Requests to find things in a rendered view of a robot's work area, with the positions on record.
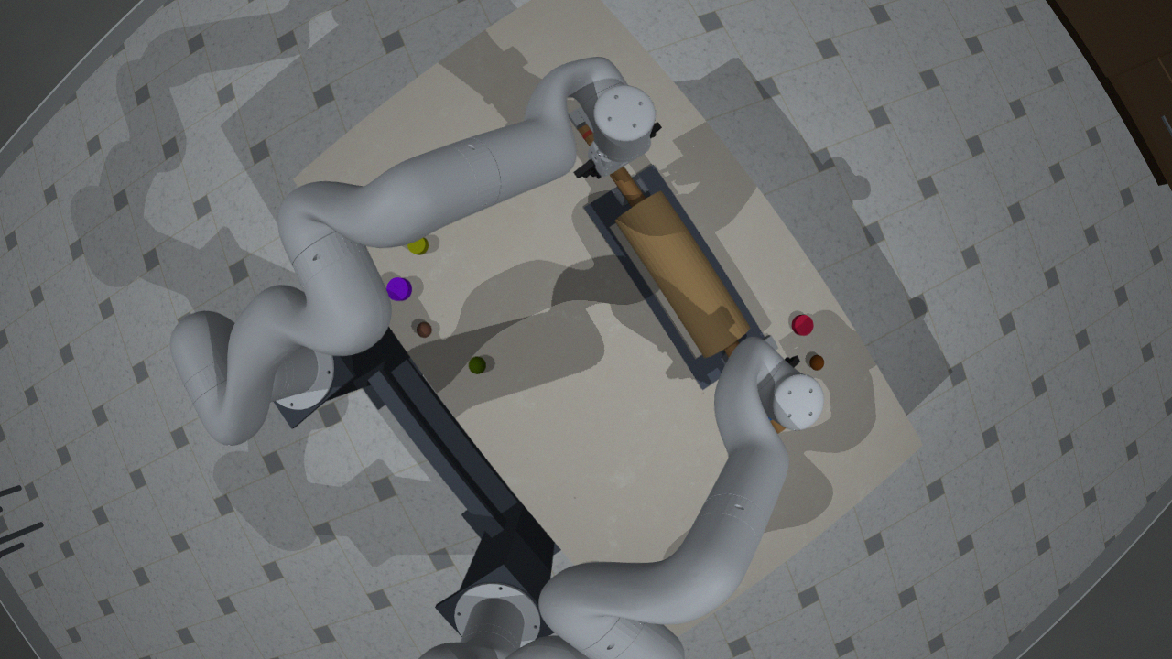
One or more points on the red short cylinder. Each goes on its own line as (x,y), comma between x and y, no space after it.
(802,325)

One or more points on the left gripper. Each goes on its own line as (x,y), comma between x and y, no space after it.
(602,167)

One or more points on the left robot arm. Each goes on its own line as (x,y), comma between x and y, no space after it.
(348,308)

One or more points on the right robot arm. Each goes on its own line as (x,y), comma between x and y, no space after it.
(700,576)

